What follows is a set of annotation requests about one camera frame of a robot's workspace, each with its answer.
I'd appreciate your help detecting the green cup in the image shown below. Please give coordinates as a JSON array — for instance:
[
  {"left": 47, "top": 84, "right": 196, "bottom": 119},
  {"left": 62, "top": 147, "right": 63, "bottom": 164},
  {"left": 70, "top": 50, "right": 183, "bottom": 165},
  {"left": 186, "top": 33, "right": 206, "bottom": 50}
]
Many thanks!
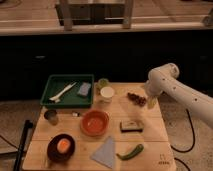
[{"left": 97, "top": 78, "right": 109, "bottom": 90}]

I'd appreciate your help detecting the black table leg stand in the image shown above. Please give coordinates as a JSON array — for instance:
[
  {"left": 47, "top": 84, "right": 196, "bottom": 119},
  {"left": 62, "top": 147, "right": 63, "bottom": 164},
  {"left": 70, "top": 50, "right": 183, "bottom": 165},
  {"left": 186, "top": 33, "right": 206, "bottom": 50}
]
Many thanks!
[{"left": 13, "top": 120, "right": 33, "bottom": 171}]

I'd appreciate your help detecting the small black white object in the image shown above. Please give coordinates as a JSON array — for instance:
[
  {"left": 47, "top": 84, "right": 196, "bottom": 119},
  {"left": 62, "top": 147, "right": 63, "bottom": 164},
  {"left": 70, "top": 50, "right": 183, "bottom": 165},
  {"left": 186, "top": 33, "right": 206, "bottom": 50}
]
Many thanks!
[{"left": 72, "top": 112, "right": 80, "bottom": 117}]

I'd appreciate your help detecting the grey folded cloth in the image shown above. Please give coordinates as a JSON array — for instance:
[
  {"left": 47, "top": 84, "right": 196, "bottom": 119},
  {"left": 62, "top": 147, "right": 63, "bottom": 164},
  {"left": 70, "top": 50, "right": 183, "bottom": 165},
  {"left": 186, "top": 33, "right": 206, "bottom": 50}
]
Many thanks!
[{"left": 90, "top": 136, "right": 115, "bottom": 169}]

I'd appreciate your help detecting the green chili pepper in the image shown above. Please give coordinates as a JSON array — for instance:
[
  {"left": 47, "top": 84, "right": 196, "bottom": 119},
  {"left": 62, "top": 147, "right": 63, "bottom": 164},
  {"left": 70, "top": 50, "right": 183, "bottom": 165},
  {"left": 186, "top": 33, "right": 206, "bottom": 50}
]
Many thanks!
[{"left": 116, "top": 144, "right": 144, "bottom": 161}]

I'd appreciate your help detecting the small metal cup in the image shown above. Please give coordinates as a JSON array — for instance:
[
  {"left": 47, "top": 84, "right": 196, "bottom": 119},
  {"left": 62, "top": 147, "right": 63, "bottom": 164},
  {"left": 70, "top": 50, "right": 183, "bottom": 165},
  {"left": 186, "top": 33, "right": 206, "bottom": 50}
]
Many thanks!
[{"left": 44, "top": 109, "right": 59, "bottom": 125}]

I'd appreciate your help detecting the dark brown bowl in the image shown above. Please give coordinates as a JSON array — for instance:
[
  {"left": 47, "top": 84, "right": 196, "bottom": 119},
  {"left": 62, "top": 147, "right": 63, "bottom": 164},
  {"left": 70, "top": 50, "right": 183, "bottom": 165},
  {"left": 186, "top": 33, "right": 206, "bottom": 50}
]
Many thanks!
[{"left": 47, "top": 134, "right": 75, "bottom": 163}]

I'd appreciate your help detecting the blue sponge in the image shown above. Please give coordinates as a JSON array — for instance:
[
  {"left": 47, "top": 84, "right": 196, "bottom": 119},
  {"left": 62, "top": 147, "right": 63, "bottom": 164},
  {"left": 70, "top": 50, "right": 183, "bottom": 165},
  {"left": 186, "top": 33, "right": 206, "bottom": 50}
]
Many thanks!
[{"left": 77, "top": 82, "right": 91, "bottom": 97}]

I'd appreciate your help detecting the orange fruit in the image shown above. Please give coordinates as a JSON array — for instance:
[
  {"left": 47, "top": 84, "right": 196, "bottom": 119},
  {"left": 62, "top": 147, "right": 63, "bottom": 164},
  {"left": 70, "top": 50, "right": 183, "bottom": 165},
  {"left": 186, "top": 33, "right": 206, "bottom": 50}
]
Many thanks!
[{"left": 57, "top": 138, "right": 71, "bottom": 153}]

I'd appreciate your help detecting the red bowl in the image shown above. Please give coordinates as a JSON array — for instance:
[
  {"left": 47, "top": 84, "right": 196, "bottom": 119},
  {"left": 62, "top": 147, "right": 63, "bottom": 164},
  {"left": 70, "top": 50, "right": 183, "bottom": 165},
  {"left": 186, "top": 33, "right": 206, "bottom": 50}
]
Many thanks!
[{"left": 80, "top": 110, "right": 109, "bottom": 137}]

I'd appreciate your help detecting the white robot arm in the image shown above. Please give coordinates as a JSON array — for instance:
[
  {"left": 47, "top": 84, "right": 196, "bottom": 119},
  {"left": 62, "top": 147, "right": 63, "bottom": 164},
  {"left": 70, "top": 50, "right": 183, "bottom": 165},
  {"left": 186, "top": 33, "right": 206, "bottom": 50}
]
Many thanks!
[{"left": 144, "top": 63, "right": 213, "bottom": 129}]

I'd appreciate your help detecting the white scrub brush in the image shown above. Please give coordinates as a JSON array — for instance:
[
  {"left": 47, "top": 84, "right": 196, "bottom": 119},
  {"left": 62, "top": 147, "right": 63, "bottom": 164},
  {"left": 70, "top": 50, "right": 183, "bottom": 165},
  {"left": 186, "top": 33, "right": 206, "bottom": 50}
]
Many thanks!
[{"left": 49, "top": 82, "right": 76, "bottom": 103}]

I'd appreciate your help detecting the white cup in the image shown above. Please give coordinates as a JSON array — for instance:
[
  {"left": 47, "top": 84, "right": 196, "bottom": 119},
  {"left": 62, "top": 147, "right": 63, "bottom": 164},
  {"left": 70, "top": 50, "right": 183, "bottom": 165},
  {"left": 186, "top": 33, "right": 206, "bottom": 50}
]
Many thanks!
[{"left": 100, "top": 86, "right": 115, "bottom": 103}]

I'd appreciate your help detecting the black cable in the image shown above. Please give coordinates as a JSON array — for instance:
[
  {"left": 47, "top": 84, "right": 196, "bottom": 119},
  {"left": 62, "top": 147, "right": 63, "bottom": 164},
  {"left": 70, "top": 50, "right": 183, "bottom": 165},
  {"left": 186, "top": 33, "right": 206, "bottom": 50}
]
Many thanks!
[{"left": 170, "top": 109, "right": 198, "bottom": 171}]

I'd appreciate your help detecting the green plastic tray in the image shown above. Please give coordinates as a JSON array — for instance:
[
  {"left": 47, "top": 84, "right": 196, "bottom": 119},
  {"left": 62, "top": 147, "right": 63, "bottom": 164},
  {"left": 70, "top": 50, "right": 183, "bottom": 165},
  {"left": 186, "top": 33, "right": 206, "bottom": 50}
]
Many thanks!
[{"left": 40, "top": 74, "right": 94, "bottom": 109}]

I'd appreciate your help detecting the black whiteboard eraser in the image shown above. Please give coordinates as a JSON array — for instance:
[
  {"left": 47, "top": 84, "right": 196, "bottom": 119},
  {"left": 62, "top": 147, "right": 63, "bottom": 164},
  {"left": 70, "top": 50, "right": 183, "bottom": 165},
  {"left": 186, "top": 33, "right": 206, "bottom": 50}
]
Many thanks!
[{"left": 120, "top": 121, "right": 143, "bottom": 132}]

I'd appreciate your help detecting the wooden stool frame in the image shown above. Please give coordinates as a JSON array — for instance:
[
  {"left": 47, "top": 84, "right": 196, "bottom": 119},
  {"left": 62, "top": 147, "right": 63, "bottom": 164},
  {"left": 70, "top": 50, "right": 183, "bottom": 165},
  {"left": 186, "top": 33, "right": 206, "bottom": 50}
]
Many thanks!
[{"left": 55, "top": 0, "right": 134, "bottom": 32}]

